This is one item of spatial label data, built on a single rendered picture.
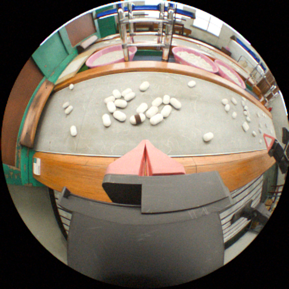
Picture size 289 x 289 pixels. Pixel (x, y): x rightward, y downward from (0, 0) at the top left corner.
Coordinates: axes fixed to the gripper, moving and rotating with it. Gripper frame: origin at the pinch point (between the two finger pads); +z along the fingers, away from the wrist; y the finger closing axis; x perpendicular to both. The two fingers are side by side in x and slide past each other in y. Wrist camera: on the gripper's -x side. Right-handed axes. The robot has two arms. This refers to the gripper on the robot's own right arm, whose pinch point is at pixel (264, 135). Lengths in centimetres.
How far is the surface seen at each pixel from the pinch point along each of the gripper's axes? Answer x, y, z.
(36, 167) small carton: 10, 86, -6
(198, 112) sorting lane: 1.2, 32.3, 11.7
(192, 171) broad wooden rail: 9.5, 37.9, -2.6
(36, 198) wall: 71, 177, -17
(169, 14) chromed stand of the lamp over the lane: -34, 41, 14
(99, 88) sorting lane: -5, 64, 20
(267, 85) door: -143, -413, 167
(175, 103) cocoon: -0.7, 40.2, 11.3
